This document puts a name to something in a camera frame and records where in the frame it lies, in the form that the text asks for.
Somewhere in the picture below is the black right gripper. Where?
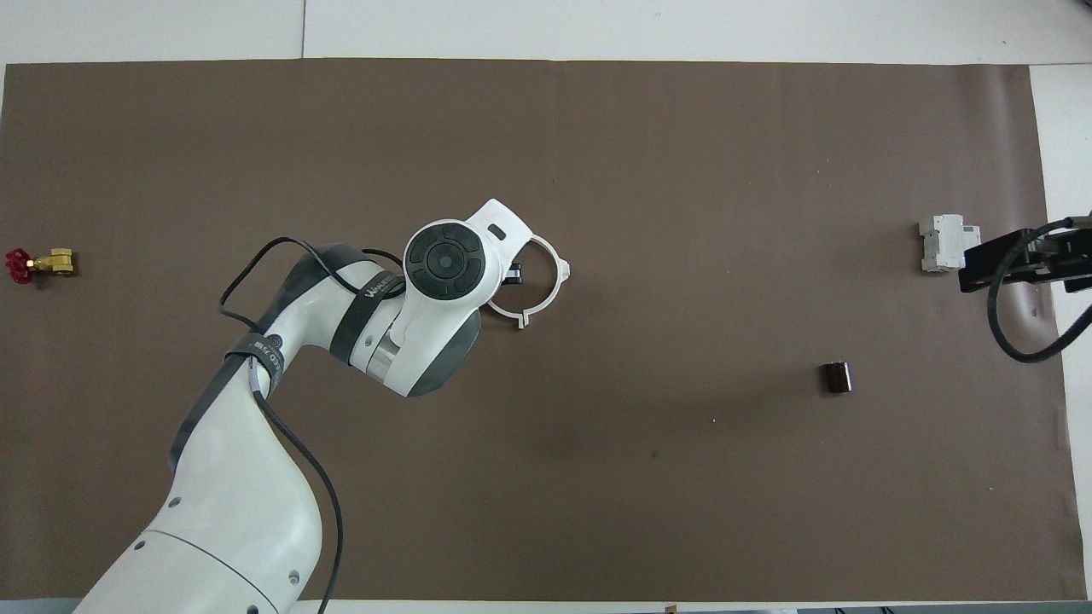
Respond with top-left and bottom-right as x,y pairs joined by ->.
957,213 -> 1092,295

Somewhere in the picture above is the grey circuit breaker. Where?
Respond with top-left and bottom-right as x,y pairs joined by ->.
918,214 -> 982,274

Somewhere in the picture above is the brown paper table mat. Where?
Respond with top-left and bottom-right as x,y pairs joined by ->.
0,58 -> 1086,602

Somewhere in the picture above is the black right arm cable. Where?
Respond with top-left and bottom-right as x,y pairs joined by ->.
987,217 -> 1092,363

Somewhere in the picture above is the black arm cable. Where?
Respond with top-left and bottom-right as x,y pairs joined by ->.
219,236 -> 406,614
987,217 -> 1092,363

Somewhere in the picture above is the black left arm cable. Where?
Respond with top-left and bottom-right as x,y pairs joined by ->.
219,236 -> 406,614

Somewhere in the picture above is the brass valve with red handle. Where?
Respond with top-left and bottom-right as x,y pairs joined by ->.
5,247 -> 76,285

